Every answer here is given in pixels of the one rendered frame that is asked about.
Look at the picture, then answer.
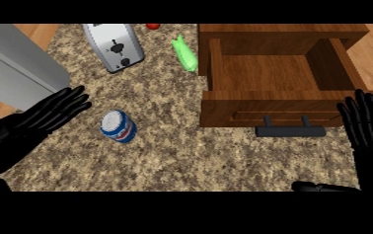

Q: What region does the silver toaster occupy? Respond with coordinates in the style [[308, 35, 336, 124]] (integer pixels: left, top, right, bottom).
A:
[[79, 24, 145, 74]]

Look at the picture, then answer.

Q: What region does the wooden drawer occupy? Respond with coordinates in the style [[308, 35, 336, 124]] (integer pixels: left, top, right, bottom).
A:
[[197, 38, 373, 128]]

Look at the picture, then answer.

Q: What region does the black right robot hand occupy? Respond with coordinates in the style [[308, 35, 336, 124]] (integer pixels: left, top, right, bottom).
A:
[[290, 88, 373, 193]]

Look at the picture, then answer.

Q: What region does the blue and white can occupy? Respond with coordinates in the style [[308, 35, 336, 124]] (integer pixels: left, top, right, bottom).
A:
[[98, 109, 138, 144]]

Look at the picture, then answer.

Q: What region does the dark grey drawer handle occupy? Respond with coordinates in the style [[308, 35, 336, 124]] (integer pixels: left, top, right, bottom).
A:
[[255, 115, 327, 138]]

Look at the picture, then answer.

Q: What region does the green vegetable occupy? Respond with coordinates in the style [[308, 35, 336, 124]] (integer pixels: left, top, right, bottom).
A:
[[171, 34, 199, 73]]

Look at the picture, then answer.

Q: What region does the grey appliance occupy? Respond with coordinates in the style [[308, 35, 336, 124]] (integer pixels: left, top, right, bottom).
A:
[[0, 24, 72, 112]]

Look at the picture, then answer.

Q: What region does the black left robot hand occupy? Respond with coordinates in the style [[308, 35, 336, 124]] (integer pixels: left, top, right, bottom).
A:
[[0, 85, 92, 193]]

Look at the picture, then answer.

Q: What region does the wooden cabinet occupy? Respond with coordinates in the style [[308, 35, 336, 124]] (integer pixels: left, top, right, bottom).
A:
[[196, 24, 371, 78]]

